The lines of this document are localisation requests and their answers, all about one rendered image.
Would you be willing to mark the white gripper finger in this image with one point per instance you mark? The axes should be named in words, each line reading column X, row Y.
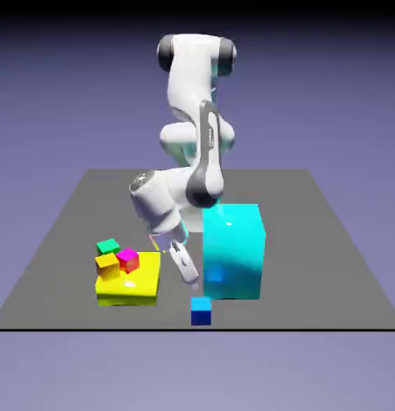
column 194, row 285

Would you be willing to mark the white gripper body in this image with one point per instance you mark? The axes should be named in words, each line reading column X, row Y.
column 184, row 261

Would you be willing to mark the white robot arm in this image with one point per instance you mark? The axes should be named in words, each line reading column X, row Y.
column 184, row 83

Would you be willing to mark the small blue cube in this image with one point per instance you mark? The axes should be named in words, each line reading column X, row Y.
column 200, row 310

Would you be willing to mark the small magenta cube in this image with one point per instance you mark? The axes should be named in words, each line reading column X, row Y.
column 128, row 260

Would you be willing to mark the small orange cube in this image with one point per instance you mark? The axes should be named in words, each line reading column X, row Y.
column 107, row 265

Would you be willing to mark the small green cube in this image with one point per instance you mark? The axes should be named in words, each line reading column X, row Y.
column 107, row 246

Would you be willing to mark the large cyan box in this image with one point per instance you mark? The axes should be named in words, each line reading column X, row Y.
column 231, row 247

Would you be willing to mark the large yellow box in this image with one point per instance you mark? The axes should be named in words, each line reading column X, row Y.
column 133, row 284

